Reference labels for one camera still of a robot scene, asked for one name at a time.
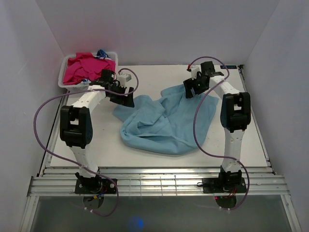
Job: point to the pink garment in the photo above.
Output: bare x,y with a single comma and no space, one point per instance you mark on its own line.
84,66

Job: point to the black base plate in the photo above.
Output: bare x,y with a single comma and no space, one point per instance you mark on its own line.
107,187
214,185

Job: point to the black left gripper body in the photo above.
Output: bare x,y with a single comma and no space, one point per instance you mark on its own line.
117,98

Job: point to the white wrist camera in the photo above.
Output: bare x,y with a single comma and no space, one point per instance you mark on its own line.
193,71
123,78

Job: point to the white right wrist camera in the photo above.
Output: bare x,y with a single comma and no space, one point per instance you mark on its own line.
193,71

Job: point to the aluminium rail frame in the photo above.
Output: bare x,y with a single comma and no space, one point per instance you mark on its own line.
60,181

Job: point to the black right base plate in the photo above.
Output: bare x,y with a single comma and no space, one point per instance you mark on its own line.
214,185

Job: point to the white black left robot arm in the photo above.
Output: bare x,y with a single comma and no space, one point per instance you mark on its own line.
76,128

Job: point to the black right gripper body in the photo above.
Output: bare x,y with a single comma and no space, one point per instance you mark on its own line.
198,85

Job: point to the light blue trousers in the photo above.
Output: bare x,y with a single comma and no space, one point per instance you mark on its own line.
172,125

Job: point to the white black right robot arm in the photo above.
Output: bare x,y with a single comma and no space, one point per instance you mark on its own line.
235,116

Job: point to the white plastic laundry basket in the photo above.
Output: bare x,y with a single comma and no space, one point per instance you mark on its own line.
81,86

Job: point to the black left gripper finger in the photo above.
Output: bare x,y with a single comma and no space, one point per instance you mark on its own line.
122,100
129,102

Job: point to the dark table label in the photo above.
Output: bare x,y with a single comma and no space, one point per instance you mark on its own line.
232,67

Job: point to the blue white patterned garment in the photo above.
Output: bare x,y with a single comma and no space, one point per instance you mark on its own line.
101,54

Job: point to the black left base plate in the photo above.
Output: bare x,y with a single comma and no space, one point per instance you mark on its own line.
107,187

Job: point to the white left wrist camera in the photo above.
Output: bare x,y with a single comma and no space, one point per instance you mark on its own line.
123,78

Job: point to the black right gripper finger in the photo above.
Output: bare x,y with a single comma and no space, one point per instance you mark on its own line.
189,85
189,93

